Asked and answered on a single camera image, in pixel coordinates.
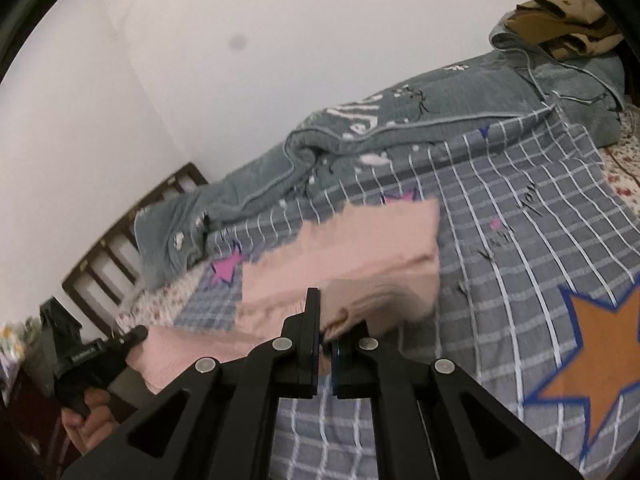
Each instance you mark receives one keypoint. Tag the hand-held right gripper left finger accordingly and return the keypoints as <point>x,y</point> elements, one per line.
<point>310,360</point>

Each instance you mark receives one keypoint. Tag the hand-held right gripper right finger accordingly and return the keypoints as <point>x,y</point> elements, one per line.
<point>342,370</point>

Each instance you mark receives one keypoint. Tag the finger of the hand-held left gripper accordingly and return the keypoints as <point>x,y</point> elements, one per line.
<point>134,340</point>

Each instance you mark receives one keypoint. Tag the pink knit sweater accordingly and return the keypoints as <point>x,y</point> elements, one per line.
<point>360,260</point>

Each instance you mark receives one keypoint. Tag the person's left hand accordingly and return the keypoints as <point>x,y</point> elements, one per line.
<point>95,425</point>

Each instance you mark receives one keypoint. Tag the floral bed sheet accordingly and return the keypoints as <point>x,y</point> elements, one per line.
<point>155,300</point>

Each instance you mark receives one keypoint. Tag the dark wooden headboard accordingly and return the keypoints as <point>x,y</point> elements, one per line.
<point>150,200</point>

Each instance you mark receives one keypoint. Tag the grey checked star duvet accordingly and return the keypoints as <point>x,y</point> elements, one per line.
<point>500,260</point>

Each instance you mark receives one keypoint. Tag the brown jacket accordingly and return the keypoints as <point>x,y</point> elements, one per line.
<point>560,20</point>

